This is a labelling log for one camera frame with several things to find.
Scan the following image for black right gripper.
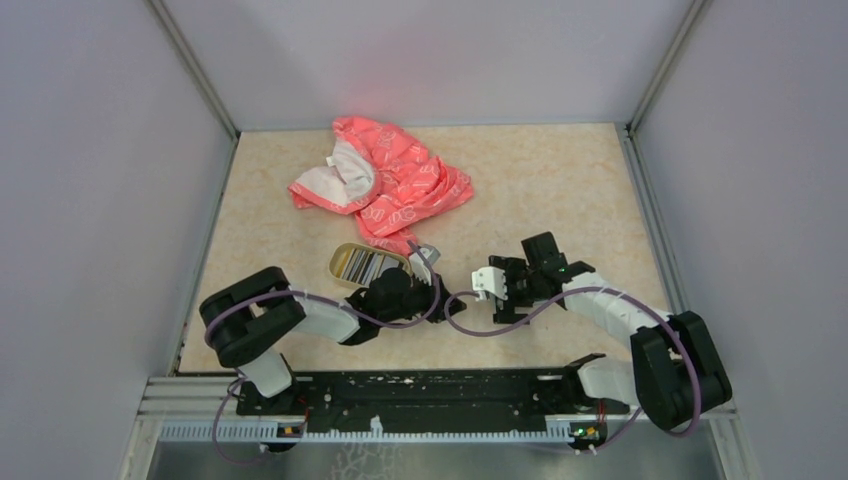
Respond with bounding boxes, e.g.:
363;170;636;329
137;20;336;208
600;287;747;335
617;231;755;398
488;256;542;324

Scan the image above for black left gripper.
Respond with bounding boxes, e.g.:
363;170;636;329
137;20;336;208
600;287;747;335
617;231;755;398
380;268;467;325

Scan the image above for gold card tin box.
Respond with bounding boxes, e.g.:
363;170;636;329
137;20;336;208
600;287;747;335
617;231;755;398
328;242;411;289

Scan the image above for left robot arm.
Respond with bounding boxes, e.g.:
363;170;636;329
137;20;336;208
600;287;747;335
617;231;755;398
198;266;450;414

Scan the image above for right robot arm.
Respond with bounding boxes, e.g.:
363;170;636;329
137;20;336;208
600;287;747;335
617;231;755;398
471;232;733;432

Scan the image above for cards in tin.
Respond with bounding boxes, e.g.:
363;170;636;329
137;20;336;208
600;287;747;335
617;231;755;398
336;247;403;286

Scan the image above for pink patterned cloth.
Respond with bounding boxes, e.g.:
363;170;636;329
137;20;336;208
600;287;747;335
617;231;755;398
288;116;474;255

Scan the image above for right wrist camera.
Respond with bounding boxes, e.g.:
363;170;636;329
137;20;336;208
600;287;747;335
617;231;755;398
471;266;508;301

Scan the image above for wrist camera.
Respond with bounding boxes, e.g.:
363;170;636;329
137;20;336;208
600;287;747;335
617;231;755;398
408;244;441;285
471;266;508;301

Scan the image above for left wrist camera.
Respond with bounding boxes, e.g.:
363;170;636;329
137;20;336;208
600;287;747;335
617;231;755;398
408;244;441;285

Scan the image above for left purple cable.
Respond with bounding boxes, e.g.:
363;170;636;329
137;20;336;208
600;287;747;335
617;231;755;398
203;241;444;465

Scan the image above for white slotted cable duct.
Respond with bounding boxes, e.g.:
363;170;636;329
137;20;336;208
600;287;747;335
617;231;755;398
158;421;574;443

